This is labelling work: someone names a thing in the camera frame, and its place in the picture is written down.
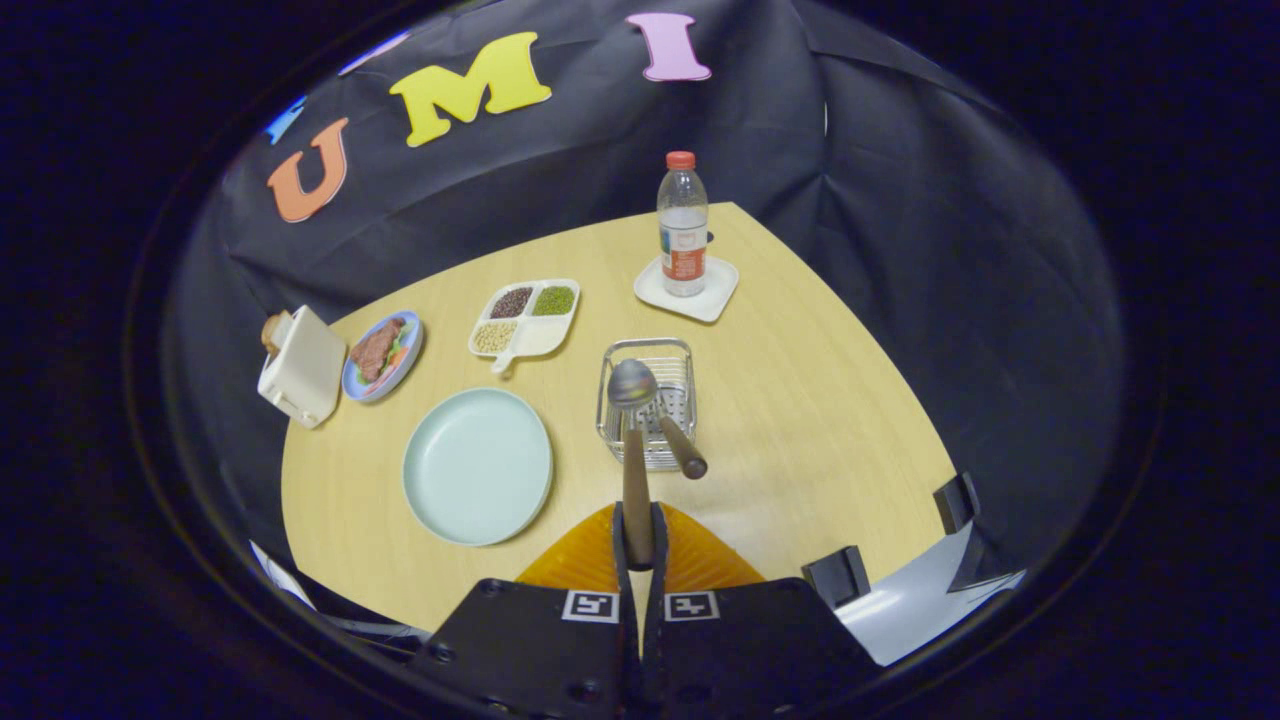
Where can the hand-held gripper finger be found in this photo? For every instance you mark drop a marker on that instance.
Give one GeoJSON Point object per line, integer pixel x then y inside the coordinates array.
{"type": "Point", "coordinates": [653, 650]}
{"type": "Point", "coordinates": [628, 650]}

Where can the black boxy object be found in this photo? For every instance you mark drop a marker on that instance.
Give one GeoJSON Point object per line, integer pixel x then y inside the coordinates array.
{"type": "Point", "coordinates": [955, 502]}
{"type": "Point", "coordinates": [835, 577]}

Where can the light green plate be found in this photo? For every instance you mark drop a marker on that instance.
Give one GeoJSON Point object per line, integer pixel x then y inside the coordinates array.
{"type": "Point", "coordinates": [478, 465]}

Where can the white divided bean tray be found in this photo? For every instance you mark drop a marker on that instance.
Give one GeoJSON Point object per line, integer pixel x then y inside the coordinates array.
{"type": "Point", "coordinates": [540, 335]}

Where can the white square coaster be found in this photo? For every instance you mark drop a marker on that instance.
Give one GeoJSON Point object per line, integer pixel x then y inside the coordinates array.
{"type": "Point", "coordinates": [715, 298]}

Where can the blue plate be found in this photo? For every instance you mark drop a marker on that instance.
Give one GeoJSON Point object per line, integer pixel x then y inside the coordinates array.
{"type": "Point", "coordinates": [415, 335]}

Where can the brown steak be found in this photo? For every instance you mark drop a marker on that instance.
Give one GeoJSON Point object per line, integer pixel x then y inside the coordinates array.
{"type": "Point", "coordinates": [375, 350]}

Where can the red-capped plastic water bottle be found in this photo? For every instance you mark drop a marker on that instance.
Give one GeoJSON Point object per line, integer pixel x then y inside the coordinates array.
{"type": "Point", "coordinates": [683, 230]}

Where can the white toaster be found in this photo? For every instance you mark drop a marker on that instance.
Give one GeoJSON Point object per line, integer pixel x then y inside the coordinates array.
{"type": "Point", "coordinates": [305, 370]}

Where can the black backdrop cloth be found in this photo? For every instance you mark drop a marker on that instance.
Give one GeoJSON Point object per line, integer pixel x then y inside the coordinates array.
{"type": "Point", "coordinates": [900, 250]}

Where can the toasted bread slices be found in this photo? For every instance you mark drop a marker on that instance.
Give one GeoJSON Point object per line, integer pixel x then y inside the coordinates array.
{"type": "Point", "coordinates": [274, 333]}

